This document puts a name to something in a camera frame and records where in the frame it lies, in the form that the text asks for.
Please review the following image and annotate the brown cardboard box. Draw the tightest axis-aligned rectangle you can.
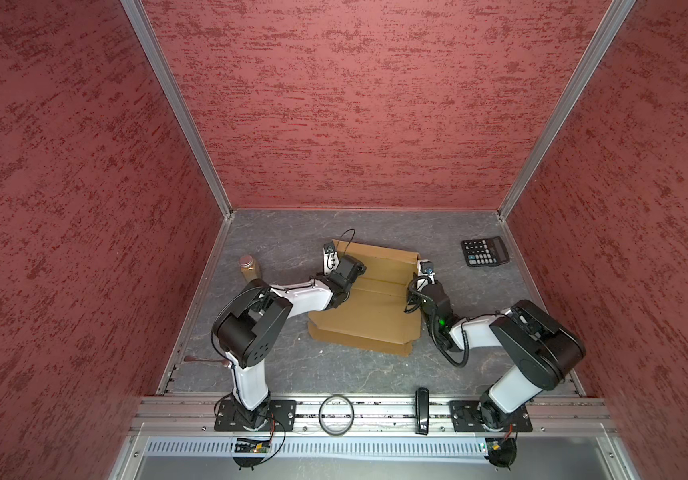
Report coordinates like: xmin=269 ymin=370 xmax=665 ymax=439
xmin=308 ymin=240 xmax=422 ymax=357

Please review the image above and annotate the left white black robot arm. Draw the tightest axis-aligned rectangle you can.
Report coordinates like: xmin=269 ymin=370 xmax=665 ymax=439
xmin=210 ymin=254 xmax=367 ymax=430

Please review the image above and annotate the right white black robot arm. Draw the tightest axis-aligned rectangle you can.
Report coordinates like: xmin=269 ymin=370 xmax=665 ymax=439
xmin=406 ymin=275 xmax=586 ymax=431

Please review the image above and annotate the black desk calculator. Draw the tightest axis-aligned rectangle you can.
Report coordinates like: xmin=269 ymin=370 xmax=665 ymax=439
xmin=461 ymin=236 xmax=510 ymax=268

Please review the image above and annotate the spice jar pink lid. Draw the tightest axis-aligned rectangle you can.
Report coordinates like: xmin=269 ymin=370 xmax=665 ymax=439
xmin=239 ymin=254 xmax=262 ymax=282

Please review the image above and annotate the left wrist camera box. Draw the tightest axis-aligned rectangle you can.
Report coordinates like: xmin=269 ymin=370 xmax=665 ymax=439
xmin=323 ymin=241 xmax=340 ymax=275

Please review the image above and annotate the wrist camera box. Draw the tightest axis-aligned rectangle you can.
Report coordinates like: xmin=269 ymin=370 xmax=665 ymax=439
xmin=323 ymin=241 xmax=340 ymax=275
xmin=418 ymin=259 xmax=435 ymax=278

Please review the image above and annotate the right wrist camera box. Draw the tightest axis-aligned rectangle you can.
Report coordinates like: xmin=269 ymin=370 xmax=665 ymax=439
xmin=418 ymin=259 xmax=435 ymax=278

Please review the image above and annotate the black handle bar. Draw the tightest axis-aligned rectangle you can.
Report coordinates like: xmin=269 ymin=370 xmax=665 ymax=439
xmin=414 ymin=387 xmax=430 ymax=436

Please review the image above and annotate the black cable ring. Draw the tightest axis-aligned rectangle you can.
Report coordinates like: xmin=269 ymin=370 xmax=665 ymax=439
xmin=318 ymin=393 xmax=356 ymax=437

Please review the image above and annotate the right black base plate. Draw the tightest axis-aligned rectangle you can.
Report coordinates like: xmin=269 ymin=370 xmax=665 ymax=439
xmin=449 ymin=400 xmax=533 ymax=434

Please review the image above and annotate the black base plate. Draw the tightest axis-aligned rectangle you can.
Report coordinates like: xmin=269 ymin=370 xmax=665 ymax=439
xmin=449 ymin=400 xmax=533 ymax=434
xmin=214 ymin=396 xmax=297 ymax=432

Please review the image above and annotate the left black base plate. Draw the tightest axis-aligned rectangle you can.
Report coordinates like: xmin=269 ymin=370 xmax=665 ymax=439
xmin=214 ymin=396 xmax=297 ymax=432

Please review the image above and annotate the right circuit board with wires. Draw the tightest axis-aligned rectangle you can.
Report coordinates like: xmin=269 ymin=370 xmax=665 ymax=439
xmin=486 ymin=437 xmax=518 ymax=469

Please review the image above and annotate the circuit board with wires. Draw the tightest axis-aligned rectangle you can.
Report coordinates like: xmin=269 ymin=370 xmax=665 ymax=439
xmin=486 ymin=437 xmax=518 ymax=469
xmin=232 ymin=437 xmax=274 ymax=469

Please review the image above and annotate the left circuit board with wires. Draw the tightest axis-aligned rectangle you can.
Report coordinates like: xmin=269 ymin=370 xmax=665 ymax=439
xmin=232 ymin=437 xmax=274 ymax=469

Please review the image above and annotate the aluminium front rail frame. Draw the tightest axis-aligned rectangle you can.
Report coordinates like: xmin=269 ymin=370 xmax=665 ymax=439
xmin=110 ymin=394 xmax=639 ymax=479

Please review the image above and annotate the left aluminium corner post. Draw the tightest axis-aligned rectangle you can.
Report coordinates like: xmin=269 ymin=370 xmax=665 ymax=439
xmin=121 ymin=0 xmax=234 ymax=220

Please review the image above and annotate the aluminium corner post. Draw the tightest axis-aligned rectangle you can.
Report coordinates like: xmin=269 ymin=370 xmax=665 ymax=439
xmin=121 ymin=0 xmax=234 ymax=220
xmin=498 ymin=0 xmax=636 ymax=223

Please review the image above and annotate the right aluminium corner post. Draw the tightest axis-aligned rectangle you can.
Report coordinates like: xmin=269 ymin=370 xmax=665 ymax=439
xmin=498 ymin=0 xmax=636 ymax=223

